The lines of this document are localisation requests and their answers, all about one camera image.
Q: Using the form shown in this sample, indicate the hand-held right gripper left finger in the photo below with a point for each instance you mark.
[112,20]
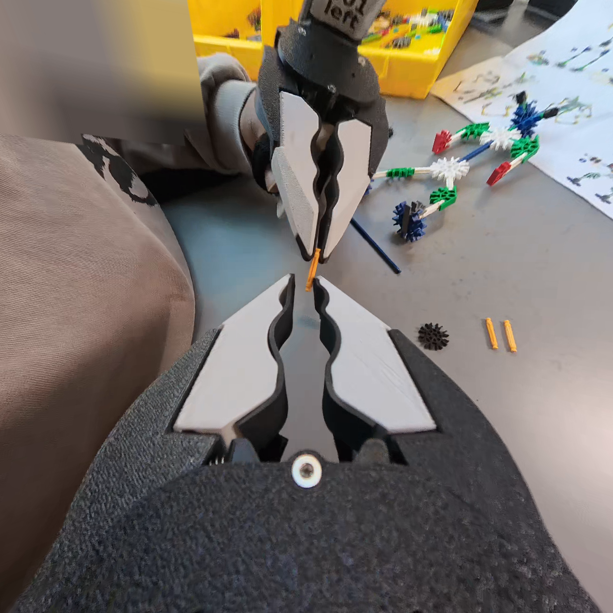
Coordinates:
[230,378]

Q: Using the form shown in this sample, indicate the black snowflake connector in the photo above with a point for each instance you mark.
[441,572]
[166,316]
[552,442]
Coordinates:
[433,335]

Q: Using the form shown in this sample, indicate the colourful toy rod model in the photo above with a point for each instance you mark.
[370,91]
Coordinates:
[450,168]

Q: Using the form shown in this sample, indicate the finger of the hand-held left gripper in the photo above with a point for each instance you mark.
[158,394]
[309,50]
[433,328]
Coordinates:
[353,177]
[294,163]

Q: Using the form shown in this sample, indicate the person's beige shirt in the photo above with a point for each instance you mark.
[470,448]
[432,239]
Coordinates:
[72,335]

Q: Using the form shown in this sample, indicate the person's left hand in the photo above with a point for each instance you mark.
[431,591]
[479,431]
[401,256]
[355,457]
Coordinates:
[248,127]

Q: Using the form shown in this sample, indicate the yellow plastic bin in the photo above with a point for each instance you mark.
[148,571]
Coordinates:
[416,72]
[225,52]

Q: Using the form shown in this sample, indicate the person's left forearm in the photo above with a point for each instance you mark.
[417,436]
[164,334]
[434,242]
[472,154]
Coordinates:
[220,105]

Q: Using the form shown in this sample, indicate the printed instruction sheet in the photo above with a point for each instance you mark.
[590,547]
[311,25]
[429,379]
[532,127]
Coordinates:
[584,143]

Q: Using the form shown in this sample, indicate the long blue toy rod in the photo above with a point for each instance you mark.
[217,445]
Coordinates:
[378,249]

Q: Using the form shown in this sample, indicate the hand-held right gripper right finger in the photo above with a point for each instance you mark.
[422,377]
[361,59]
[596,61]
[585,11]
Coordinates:
[378,378]

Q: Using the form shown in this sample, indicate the grey desk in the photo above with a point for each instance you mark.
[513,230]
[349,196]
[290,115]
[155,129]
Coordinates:
[503,407]

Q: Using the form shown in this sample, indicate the short orange toy rod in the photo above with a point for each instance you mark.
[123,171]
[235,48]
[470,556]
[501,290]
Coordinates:
[510,336]
[312,275]
[491,334]

